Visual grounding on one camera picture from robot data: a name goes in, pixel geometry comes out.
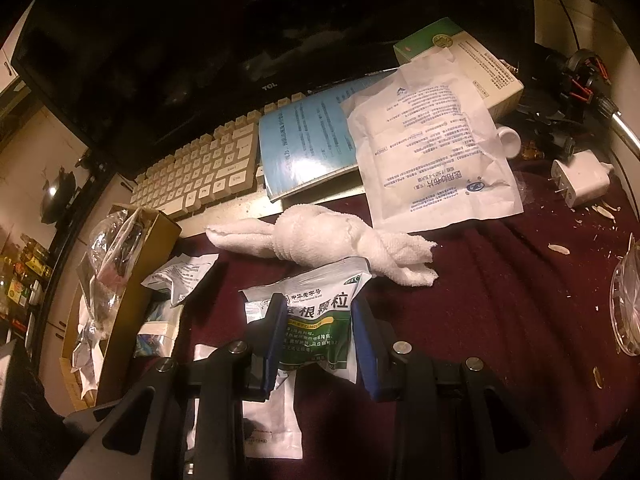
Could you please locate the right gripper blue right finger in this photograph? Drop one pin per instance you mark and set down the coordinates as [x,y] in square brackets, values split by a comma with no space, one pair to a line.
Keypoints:
[374,363]

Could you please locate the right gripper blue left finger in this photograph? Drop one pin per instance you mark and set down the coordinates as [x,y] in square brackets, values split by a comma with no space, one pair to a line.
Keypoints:
[275,322]

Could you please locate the green white medicine sachet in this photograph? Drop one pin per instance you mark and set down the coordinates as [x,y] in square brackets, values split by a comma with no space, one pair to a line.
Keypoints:
[319,304]

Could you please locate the white towel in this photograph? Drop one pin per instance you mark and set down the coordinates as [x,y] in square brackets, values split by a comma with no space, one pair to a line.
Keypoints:
[313,236]

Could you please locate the colourful printed sachet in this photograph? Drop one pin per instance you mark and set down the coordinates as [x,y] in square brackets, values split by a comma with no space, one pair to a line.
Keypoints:
[159,332]

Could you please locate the large white medicine pouch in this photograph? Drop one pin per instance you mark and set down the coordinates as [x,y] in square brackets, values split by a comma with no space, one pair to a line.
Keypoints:
[427,149]

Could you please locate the white flat sachet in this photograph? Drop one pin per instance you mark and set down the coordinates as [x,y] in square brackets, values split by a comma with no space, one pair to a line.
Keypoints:
[271,430]

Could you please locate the beige computer keyboard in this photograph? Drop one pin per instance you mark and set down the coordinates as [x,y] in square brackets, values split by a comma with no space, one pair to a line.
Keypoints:
[207,170]

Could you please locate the brown cardboard box tray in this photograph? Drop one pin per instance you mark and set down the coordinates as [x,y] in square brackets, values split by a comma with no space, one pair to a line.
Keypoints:
[119,347]

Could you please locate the light blue booklet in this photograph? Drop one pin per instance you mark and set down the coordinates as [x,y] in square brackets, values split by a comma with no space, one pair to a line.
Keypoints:
[307,142]

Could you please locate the small white cup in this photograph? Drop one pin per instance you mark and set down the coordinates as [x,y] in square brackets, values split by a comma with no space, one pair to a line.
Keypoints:
[510,140]

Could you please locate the black wok with lid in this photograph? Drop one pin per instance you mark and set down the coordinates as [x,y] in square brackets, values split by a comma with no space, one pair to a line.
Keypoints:
[57,196]

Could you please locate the clear plastic container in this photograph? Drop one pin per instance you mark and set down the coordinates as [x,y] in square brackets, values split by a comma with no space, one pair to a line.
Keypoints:
[624,300]

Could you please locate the white power adapter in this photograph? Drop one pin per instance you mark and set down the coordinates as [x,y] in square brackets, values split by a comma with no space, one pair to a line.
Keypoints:
[582,179]

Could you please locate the green white medicine box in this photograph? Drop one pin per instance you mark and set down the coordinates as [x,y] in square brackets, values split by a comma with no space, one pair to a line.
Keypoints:
[500,89]

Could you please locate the black TCL monitor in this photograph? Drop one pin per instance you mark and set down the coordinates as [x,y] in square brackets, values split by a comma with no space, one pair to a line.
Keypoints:
[134,79]

